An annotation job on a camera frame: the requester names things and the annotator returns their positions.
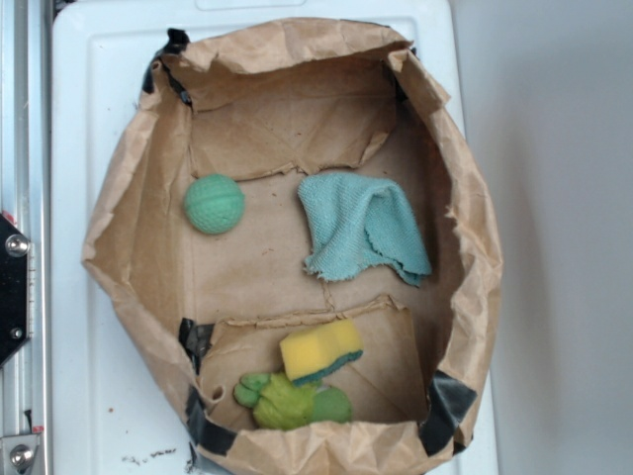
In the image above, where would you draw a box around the brown paper bag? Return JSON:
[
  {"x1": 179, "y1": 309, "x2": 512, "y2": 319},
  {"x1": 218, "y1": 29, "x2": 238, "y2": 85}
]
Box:
[{"x1": 82, "y1": 19, "x2": 502, "y2": 474}]

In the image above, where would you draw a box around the green dimpled ball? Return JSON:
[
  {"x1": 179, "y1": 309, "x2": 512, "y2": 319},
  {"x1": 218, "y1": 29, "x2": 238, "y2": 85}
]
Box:
[{"x1": 183, "y1": 174, "x2": 245, "y2": 235}]

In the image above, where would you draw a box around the teal microfiber cloth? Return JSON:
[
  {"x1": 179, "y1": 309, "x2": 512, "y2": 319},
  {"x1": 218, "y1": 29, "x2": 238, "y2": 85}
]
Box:
[{"x1": 298, "y1": 172, "x2": 432, "y2": 287}]

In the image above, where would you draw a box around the silver corner bracket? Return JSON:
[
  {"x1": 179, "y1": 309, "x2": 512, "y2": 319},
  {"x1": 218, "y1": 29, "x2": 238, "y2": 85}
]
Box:
[{"x1": 0, "y1": 433, "x2": 43, "y2": 475}]

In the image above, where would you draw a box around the black metal bracket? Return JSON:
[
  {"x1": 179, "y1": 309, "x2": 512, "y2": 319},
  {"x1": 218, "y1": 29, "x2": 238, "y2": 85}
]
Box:
[{"x1": 0, "y1": 215, "x2": 30, "y2": 365}]

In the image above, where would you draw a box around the green plush toy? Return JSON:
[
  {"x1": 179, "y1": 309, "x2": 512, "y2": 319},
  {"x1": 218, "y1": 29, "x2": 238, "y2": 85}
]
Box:
[{"x1": 233, "y1": 372, "x2": 352, "y2": 430}]

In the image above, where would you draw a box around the aluminium frame rail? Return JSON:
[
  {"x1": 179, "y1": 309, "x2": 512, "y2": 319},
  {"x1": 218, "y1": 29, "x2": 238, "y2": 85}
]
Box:
[{"x1": 1, "y1": 1, "x2": 53, "y2": 474}]

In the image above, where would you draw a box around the white plastic tray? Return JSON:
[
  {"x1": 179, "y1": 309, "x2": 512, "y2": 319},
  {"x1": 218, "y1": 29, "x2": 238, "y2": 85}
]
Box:
[{"x1": 47, "y1": 0, "x2": 500, "y2": 475}]

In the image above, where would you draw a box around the yellow and green sponge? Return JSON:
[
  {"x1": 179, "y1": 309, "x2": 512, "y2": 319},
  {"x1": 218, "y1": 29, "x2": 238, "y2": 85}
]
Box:
[{"x1": 279, "y1": 320, "x2": 364, "y2": 386}]

